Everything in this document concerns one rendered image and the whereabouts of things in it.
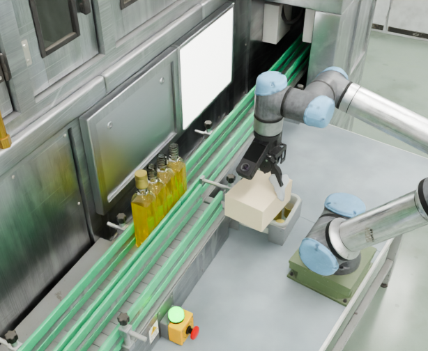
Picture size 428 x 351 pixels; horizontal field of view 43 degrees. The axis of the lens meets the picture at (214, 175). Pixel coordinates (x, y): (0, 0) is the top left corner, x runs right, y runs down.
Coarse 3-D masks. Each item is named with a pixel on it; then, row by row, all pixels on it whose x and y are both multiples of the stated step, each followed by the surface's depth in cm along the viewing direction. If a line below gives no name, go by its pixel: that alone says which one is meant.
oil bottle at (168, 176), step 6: (168, 168) 162; (162, 174) 159; (168, 174) 160; (174, 174) 163; (168, 180) 160; (174, 180) 164; (168, 186) 161; (174, 186) 165; (168, 192) 163; (174, 192) 167; (168, 198) 164; (174, 198) 168; (168, 204) 165; (174, 204) 169; (168, 210) 167
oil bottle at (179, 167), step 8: (168, 160) 164; (176, 168) 163; (184, 168) 167; (176, 176) 165; (184, 176) 169; (176, 184) 167; (184, 184) 170; (176, 192) 169; (184, 192) 172; (176, 200) 171
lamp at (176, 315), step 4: (172, 308) 151; (176, 308) 151; (180, 308) 151; (172, 312) 150; (176, 312) 150; (180, 312) 150; (168, 316) 151; (172, 316) 149; (176, 316) 149; (180, 316) 149; (184, 316) 151; (172, 320) 150; (176, 320) 149; (180, 320) 150
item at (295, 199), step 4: (292, 196) 190; (296, 196) 189; (292, 200) 191; (296, 200) 189; (296, 204) 186; (296, 208) 185; (292, 212) 183; (288, 216) 182; (292, 216) 183; (272, 220) 190; (284, 220) 190; (288, 220) 180; (272, 224) 180; (276, 224) 179; (280, 224) 179; (284, 224) 179
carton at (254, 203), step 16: (256, 176) 153; (240, 192) 148; (256, 192) 148; (272, 192) 148; (288, 192) 153; (224, 208) 150; (240, 208) 146; (256, 208) 143; (272, 208) 147; (256, 224) 146
